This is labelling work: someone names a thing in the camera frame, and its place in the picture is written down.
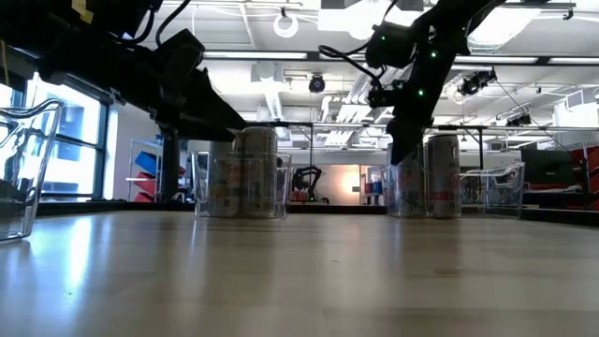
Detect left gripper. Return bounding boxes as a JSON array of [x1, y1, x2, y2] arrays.
[[149, 28, 248, 143]]

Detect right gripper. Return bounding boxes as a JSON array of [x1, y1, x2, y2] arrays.
[[386, 60, 458, 167]]

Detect clear plastic bin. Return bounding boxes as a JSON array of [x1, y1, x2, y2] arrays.
[[193, 150, 292, 220], [0, 97, 66, 244], [381, 161, 526, 220]]

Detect black column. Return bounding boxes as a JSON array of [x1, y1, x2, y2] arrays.
[[161, 130, 182, 202]]

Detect overhead light bar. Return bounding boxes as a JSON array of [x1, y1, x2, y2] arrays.
[[203, 49, 599, 66]]

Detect shelf rack with coloured bins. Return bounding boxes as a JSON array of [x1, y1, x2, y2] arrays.
[[126, 138, 187, 203]]

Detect black ceiling spotlight cluster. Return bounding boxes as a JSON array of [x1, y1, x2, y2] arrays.
[[504, 113, 533, 127], [456, 68, 498, 97]]

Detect large window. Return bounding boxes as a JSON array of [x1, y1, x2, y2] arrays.
[[0, 77, 110, 202]]

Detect black screen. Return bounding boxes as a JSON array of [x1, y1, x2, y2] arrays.
[[520, 148, 576, 186]]

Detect red cabinet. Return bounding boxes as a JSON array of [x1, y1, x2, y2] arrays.
[[571, 144, 599, 210]]

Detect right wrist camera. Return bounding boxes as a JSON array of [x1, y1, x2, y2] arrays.
[[367, 81, 399, 109]]

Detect black background table frame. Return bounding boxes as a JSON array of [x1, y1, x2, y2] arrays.
[[245, 120, 599, 169]]

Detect black aluminium table frame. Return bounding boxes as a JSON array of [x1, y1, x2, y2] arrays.
[[0, 199, 599, 229]]

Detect black ceiling camera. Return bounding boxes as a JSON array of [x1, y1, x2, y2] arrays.
[[307, 73, 327, 95]]

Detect white cable coil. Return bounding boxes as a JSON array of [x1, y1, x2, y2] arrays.
[[272, 12, 300, 39]]

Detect silver ventilation duct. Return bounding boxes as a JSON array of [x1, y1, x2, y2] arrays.
[[448, 0, 544, 99]]

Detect black track light rail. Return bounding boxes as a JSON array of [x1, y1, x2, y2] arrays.
[[503, 1, 577, 21]]

